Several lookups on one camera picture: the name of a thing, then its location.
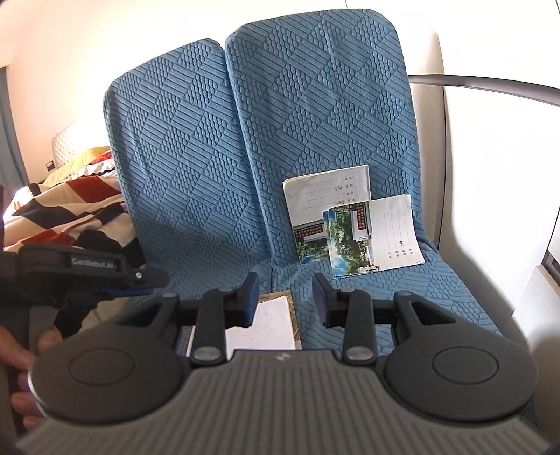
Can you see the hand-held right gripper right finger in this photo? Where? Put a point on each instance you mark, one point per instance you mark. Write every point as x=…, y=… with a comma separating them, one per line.
x=321, y=299

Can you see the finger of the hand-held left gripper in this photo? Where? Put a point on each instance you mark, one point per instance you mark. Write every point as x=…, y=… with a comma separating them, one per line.
x=146, y=280

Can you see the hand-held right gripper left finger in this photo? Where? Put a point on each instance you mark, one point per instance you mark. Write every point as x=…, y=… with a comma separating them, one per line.
x=251, y=299

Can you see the white paper sheet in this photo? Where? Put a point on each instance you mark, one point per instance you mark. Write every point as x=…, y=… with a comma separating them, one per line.
x=271, y=323

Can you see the tan illustrated book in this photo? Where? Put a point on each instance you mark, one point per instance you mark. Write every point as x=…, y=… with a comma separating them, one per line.
x=296, y=323

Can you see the photo cover exercise notebook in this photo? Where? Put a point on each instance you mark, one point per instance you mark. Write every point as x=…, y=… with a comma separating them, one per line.
x=319, y=188
x=393, y=227

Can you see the person's left hand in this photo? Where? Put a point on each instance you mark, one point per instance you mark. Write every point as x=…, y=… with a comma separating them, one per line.
x=13, y=354

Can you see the red black cream checked blanket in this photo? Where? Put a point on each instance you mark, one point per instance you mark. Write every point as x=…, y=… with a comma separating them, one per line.
x=65, y=205

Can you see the yellow pillow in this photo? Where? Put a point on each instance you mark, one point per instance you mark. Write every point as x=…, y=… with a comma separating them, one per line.
x=83, y=159

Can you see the red patterned ruffled pillow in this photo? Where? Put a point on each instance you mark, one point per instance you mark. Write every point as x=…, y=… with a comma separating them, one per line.
x=103, y=165

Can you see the blue textured sofa seat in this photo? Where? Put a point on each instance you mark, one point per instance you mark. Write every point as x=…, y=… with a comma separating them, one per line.
x=175, y=153
x=315, y=87

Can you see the white quilted headboard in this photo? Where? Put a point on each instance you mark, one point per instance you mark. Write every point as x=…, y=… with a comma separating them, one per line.
x=70, y=140

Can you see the grey curtain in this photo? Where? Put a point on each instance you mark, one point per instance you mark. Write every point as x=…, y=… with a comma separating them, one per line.
x=8, y=131

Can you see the dark trim strip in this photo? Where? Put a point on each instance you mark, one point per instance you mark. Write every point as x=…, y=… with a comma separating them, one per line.
x=551, y=264

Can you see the grey metal rail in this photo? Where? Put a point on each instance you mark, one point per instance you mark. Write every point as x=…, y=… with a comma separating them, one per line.
x=481, y=83

